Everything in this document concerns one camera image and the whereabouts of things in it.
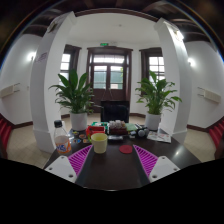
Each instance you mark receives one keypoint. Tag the flat round red coaster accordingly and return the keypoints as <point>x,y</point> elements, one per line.
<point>125,149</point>

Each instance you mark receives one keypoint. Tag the green box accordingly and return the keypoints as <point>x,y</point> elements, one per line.
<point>100,124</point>

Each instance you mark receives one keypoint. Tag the green exit sign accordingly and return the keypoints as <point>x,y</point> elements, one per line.
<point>104,44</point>

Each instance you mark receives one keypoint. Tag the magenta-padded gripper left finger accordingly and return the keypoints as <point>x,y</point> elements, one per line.
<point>63,166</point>

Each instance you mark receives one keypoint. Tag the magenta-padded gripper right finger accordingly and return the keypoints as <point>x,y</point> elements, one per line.
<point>161,167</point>

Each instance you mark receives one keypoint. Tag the glowing wall lamp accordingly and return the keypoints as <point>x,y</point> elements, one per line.
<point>31,56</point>
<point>191,61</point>

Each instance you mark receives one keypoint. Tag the red box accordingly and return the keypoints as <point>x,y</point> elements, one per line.
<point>90,129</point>

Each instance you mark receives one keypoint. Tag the white wall-mounted unit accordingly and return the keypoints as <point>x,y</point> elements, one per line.
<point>210,95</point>
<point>8,90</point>

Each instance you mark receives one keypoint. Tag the brown wooden double door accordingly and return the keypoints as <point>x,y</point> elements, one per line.
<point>109,93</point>

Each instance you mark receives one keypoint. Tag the brown framed window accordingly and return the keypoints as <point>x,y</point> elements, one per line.
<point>156,65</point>
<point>65,63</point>

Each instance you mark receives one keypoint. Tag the pale yellow cup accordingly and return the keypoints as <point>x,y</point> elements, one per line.
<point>99,144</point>

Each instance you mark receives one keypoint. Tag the brown tray of white cups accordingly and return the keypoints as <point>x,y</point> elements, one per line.
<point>117,128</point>

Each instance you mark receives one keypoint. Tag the black chair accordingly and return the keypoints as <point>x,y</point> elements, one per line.
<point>115,111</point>

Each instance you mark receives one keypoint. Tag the white printed leaflet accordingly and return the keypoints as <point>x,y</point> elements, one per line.
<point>159,136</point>

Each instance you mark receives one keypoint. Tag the grey ball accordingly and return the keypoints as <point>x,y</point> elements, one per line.
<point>147,131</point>
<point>141,133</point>

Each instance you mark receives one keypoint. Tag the leafy plant in white pot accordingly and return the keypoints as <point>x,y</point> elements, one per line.
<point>152,120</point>
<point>78,120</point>

